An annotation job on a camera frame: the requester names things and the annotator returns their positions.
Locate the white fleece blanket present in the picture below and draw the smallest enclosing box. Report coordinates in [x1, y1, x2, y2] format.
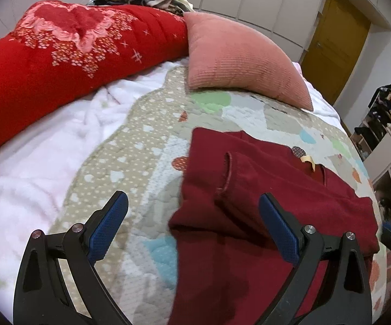
[0, 54, 343, 325]

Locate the pink corduroy pillow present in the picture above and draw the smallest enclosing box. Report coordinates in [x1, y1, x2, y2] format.
[184, 11, 314, 112]

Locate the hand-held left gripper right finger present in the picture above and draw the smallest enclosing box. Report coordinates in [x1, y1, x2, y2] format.
[254, 193, 373, 325]

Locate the yellow wooden door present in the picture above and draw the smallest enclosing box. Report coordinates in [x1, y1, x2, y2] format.
[300, 0, 372, 106]

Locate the white shelf unit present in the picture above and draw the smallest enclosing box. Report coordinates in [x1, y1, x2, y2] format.
[350, 84, 391, 231]

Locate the dark red sweater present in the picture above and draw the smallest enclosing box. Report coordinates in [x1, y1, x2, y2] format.
[168, 127, 380, 325]

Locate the red floral quilt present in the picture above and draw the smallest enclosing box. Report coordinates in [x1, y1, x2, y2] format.
[0, 1, 190, 170]

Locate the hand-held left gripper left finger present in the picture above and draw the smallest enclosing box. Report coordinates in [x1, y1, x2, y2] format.
[13, 190, 134, 325]

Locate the patterned patchwork bed cover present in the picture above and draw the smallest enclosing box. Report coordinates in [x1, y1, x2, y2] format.
[47, 64, 390, 325]

